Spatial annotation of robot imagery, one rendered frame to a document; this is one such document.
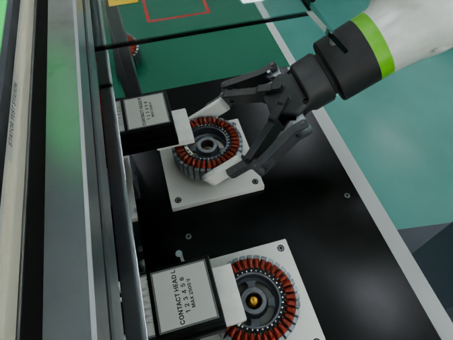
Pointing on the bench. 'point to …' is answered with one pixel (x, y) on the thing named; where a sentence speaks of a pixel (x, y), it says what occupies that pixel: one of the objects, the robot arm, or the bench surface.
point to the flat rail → (124, 208)
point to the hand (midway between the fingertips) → (208, 145)
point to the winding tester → (13, 158)
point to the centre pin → (253, 301)
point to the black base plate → (288, 228)
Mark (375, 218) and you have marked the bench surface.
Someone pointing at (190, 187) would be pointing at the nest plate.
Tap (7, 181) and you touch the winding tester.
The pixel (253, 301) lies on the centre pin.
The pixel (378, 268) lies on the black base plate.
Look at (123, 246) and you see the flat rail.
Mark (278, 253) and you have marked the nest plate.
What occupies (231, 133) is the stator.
